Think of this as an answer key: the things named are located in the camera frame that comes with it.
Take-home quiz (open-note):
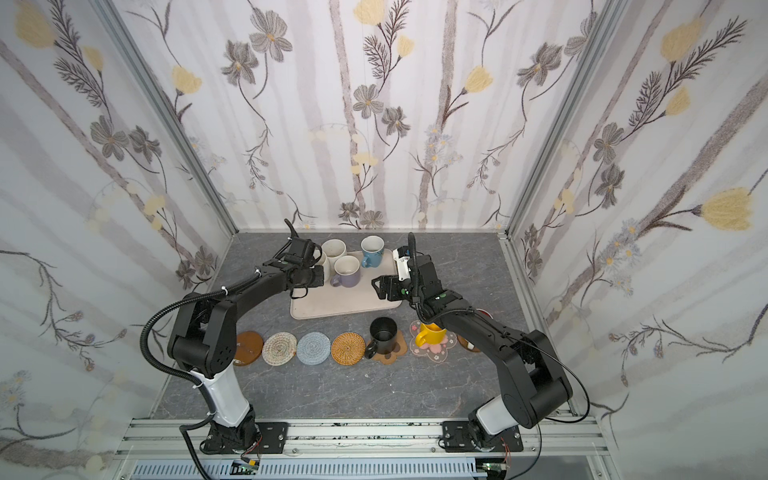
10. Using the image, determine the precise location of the beige plastic tray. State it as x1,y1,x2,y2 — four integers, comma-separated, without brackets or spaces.
290,248,402,320

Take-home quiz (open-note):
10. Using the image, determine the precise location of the black mug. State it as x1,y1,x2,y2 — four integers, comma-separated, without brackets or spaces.
364,317,398,359

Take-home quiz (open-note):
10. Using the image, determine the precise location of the yellow mug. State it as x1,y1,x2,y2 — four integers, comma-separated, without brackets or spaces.
414,323,447,348

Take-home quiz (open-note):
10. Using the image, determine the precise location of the brown paw-shaped coaster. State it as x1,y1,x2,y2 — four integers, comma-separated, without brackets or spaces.
372,330,408,365

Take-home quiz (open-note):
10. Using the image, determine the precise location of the blue-grey round knitted coaster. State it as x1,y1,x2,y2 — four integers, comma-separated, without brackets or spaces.
296,331,331,366

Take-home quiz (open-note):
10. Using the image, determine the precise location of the pink flower coaster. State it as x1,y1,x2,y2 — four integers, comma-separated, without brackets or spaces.
408,321,458,363

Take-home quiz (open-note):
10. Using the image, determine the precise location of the white woven round coaster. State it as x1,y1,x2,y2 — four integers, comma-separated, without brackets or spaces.
262,332,298,367

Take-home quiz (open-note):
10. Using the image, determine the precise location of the white mug red inside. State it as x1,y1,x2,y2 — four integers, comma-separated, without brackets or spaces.
476,309,494,320

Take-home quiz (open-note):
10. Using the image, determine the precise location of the brown wooden round coaster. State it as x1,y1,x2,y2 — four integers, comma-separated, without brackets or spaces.
233,331,264,367
457,335,480,353

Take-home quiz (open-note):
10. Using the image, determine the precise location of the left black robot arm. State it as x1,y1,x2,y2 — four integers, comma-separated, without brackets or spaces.
139,227,325,457

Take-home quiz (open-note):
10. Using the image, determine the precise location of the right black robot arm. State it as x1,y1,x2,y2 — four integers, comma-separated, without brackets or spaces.
371,233,576,450

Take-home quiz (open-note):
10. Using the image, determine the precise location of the lavender mug white inside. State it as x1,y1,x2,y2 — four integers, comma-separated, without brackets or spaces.
330,255,361,288

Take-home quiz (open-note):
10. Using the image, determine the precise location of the light blue mug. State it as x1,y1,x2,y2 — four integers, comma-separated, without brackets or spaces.
361,235,385,268

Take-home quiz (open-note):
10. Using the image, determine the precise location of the white speckled mug rear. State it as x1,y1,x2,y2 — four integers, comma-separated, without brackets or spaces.
321,238,347,266

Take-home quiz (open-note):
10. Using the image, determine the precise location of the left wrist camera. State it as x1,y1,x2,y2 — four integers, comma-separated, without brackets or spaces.
284,237,319,267

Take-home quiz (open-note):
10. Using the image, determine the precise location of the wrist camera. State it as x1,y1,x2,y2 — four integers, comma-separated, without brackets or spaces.
392,246,411,282
284,237,319,267

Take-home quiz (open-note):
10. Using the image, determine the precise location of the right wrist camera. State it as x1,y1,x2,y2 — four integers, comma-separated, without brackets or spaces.
392,246,411,282

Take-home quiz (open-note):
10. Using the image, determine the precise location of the white slotted cable duct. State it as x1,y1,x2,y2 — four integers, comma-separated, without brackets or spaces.
128,458,488,480

